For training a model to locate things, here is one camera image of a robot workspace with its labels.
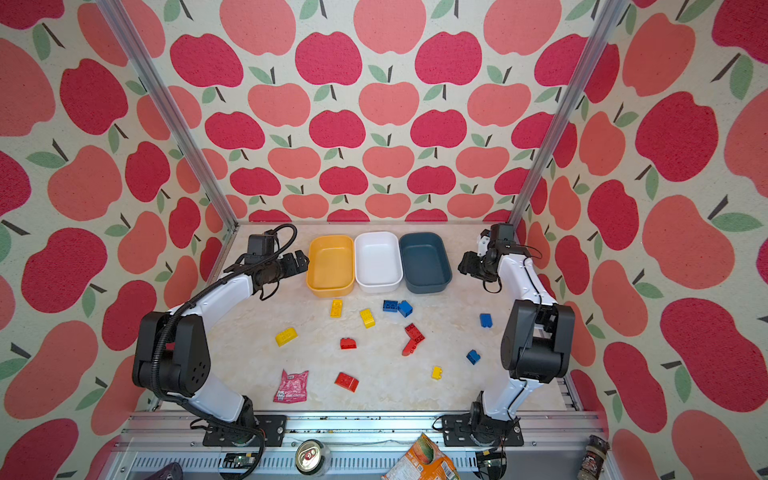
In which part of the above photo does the soda can top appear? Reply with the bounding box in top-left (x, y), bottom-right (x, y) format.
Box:
top-left (294, 439), bottom-right (331, 476)

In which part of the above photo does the front aluminium rail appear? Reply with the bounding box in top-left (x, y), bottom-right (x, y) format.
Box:
top-left (120, 410), bottom-right (607, 450)

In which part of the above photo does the yellow curved lego brick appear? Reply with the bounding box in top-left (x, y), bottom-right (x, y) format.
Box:
top-left (360, 309), bottom-right (376, 329)

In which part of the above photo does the aluminium frame post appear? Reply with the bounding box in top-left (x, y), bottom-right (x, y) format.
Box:
top-left (507, 0), bottom-right (630, 228)
top-left (96, 0), bottom-right (238, 234)

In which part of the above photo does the dark teal plastic container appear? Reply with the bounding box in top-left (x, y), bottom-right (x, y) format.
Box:
top-left (399, 232), bottom-right (452, 294)

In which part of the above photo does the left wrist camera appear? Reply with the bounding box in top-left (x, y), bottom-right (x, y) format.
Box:
top-left (246, 233), bottom-right (278, 263)

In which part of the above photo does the red lego brick angled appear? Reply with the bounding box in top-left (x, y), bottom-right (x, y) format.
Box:
top-left (402, 340), bottom-right (418, 357)

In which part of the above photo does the yellow lego brick upright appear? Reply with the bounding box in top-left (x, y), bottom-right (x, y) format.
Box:
top-left (330, 299), bottom-right (343, 318)

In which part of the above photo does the orange snack bag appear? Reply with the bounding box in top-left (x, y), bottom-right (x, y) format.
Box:
top-left (382, 434), bottom-right (460, 480)

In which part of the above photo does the white plastic container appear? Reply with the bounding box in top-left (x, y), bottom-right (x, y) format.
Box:
top-left (354, 231), bottom-right (404, 294)

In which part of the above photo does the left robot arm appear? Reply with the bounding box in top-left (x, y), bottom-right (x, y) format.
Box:
top-left (132, 223), bottom-right (310, 449)

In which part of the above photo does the dark glass jar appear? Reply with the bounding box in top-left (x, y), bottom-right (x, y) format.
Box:
top-left (576, 435), bottom-right (610, 480)

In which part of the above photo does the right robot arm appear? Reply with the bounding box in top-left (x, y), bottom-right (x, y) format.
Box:
top-left (459, 230), bottom-right (575, 447)

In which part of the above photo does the red curved lego brick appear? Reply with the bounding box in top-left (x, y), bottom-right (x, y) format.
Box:
top-left (340, 338), bottom-right (357, 350)

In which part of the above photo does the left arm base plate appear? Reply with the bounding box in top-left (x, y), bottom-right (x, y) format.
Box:
top-left (202, 415), bottom-right (287, 448)

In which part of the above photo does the yellow plastic container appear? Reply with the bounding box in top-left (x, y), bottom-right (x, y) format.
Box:
top-left (306, 235), bottom-right (355, 298)

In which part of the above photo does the right aluminium frame post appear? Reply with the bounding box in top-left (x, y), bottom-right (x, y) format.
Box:
top-left (507, 0), bottom-right (630, 228)

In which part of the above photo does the blue cube lego brick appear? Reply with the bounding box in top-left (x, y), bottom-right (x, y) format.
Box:
top-left (398, 300), bottom-right (413, 318)

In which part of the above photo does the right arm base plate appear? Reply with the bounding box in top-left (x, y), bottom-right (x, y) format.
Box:
top-left (440, 413), bottom-right (524, 448)

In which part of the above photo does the blue flat lego brick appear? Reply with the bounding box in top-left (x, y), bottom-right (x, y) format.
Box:
top-left (383, 300), bottom-right (400, 313)

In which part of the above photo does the red lego brick front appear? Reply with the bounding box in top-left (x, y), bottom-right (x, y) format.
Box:
top-left (334, 372), bottom-right (359, 393)

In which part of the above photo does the pink snack packet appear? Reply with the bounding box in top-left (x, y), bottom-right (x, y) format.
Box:
top-left (273, 370), bottom-right (309, 404)

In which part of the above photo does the left aluminium frame post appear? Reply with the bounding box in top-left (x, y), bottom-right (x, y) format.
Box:
top-left (96, 0), bottom-right (238, 234)

